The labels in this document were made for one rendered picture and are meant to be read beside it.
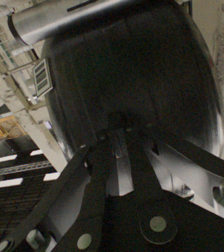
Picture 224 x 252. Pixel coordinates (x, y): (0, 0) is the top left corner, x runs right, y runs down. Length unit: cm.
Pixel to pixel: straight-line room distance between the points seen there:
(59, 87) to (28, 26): 10
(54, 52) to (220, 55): 36
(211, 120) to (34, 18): 29
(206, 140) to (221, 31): 26
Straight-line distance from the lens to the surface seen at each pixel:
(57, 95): 25
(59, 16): 28
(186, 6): 83
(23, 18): 30
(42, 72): 29
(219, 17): 45
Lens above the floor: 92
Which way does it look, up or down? 34 degrees up
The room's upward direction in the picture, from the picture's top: 159 degrees clockwise
